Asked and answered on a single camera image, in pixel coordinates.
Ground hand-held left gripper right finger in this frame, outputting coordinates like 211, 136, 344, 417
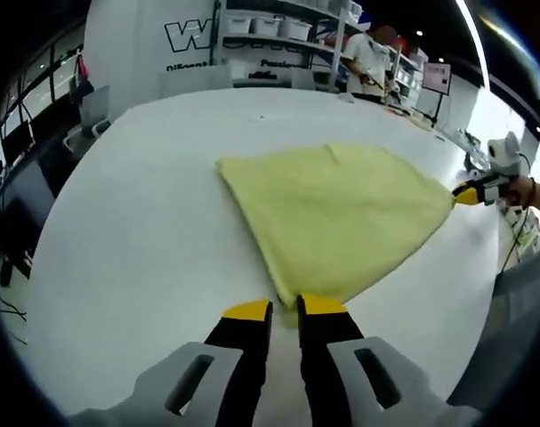
295, 293, 480, 427

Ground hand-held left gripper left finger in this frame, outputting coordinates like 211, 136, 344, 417
131, 298, 274, 427

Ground yellow blue grey garment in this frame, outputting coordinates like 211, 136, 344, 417
214, 141, 457, 328

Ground person's right hand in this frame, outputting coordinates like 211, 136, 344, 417
507, 176, 536, 208

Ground grey and white table device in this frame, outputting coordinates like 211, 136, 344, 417
463, 128, 493, 179

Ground beige cloth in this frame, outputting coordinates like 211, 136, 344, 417
383, 102, 433, 130

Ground display sign on stand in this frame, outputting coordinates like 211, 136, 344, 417
422, 61, 453, 130

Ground person's grey clothing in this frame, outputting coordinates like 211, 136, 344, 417
447, 253, 540, 410

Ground white storage shelves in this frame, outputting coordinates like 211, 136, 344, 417
391, 42, 426, 97

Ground white storage bin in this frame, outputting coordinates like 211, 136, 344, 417
254, 16, 282, 36
280, 18, 313, 41
227, 16, 253, 35

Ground grey metal shelving rack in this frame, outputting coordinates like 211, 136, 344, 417
211, 0, 371, 93

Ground white office chair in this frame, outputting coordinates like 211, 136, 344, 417
62, 84, 113, 150

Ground black monitor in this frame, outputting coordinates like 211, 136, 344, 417
1, 119, 34, 164

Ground hanging pink and black bag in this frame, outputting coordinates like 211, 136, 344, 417
71, 52, 95, 97

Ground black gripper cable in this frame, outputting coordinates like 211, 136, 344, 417
498, 204, 531, 277

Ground white post stand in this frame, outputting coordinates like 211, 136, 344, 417
331, 0, 364, 93

